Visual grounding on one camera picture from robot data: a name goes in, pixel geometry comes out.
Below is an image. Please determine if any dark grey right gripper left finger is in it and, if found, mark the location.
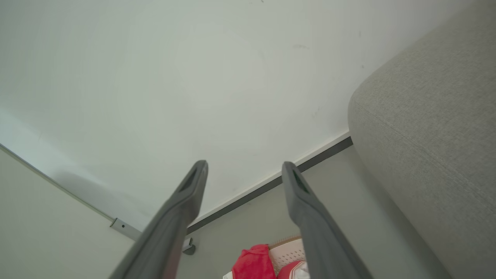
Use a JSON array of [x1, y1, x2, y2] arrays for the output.
[[109, 160, 209, 279]]

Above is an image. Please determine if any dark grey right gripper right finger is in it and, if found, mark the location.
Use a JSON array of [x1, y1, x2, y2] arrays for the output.
[[282, 162, 373, 279]]

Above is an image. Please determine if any red and white clothing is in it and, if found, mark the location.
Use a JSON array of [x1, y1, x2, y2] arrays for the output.
[[232, 244, 310, 279]]

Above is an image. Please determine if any white woven laundry basket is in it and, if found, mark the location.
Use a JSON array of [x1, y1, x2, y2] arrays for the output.
[[268, 236, 307, 276]]

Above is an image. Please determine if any grey fabric sofa seat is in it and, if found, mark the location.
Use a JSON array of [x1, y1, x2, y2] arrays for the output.
[[348, 1, 496, 279]]

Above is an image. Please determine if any white partition panel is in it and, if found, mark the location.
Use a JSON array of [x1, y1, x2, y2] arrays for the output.
[[0, 144, 136, 279]]

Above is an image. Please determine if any metal panel bracket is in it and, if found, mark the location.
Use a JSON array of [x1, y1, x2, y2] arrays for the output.
[[110, 218, 196, 255]]

